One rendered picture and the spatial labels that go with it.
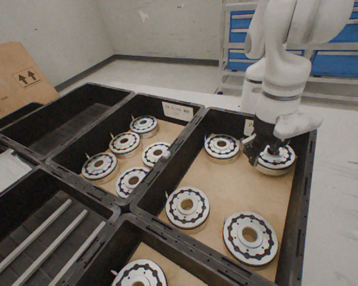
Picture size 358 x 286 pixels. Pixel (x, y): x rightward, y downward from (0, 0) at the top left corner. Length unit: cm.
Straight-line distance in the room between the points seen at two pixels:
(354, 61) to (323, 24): 205
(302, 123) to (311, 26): 15
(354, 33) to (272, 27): 197
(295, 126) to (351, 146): 58
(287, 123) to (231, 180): 22
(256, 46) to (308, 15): 30
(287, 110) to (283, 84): 5
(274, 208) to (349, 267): 22
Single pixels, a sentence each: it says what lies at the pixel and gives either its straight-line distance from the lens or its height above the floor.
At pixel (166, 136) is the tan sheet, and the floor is 83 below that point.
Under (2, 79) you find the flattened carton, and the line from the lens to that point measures 323.
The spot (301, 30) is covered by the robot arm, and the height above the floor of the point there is 118.
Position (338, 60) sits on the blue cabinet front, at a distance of 236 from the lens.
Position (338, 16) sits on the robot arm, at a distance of 35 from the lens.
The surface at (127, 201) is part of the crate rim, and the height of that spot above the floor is 93.
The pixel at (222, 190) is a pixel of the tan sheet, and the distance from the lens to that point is 52.
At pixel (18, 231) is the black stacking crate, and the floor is 83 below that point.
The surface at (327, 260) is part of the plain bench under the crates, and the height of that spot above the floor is 70.
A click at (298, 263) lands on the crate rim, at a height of 93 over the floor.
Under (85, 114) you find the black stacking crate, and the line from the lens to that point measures 96.
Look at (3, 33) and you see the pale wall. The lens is 348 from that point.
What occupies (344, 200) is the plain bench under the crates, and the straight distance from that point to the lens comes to 77.
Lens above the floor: 127
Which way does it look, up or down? 43 degrees down
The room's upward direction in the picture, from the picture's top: 9 degrees counter-clockwise
